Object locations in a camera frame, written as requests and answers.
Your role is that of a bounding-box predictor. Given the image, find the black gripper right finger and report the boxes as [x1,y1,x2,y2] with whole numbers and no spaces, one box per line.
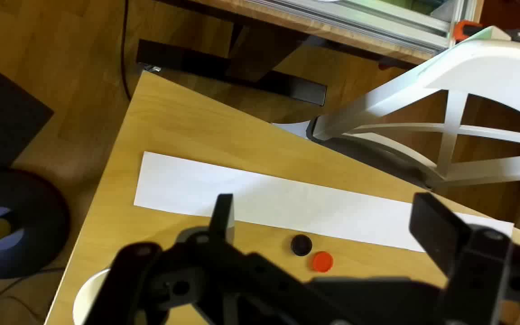
[407,190,472,278]

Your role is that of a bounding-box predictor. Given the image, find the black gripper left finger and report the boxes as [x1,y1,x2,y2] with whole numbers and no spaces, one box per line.
[205,192,236,242]

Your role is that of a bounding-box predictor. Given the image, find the black game chip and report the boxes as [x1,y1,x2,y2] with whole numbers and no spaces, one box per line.
[288,233,313,258]

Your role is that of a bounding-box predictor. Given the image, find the red game chip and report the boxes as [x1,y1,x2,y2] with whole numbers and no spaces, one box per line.
[308,249,335,275]

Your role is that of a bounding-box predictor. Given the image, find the white wooden chair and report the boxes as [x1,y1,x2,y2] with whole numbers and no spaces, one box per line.
[270,25,520,188]

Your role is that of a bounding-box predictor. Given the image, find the dark round stool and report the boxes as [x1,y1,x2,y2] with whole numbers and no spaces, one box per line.
[0,168,72,280]

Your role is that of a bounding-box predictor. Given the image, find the stacked white framed panels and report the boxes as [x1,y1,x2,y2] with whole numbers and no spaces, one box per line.
[252,0,474,53]

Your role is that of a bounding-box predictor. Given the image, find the black flat mat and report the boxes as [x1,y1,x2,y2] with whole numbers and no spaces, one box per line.
[0,53,55,177]

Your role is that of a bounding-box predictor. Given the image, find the black cable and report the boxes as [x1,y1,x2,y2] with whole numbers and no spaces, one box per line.
[118,0,133,101]

